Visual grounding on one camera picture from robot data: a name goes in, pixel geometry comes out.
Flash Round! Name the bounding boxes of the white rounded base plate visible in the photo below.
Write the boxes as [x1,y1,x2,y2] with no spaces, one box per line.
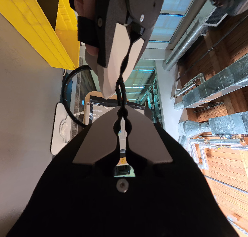
[51,102,75,155]

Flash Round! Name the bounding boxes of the silver insulated pipes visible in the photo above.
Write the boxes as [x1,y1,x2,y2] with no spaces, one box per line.
[189,138,248,170]

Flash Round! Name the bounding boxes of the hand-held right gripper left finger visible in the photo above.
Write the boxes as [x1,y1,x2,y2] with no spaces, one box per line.
[72,106,123,165]

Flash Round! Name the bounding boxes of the yellow plastic bin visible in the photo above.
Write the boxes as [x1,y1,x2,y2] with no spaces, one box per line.
[0,0,81,70]

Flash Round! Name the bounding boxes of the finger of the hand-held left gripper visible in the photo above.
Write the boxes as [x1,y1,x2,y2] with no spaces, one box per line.
[121,38,145,82]
[106,23,130,80]

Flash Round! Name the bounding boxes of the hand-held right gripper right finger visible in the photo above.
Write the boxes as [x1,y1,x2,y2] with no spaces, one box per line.
[123,106,173,165]

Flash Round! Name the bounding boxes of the silver round ventilation duct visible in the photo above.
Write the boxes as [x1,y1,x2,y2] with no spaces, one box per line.
[162,0,229,71]

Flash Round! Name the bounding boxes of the rectangular metal air duct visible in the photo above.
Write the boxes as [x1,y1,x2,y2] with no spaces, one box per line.
[173,54,248,111]
[178,112,248,139]

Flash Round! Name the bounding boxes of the black braided hdmi cable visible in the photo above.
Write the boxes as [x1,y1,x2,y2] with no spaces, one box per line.
[62,65,129,129]

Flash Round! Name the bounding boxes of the instruction board with plastic cover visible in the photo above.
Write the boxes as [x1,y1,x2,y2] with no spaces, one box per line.
[83,91,146,164]

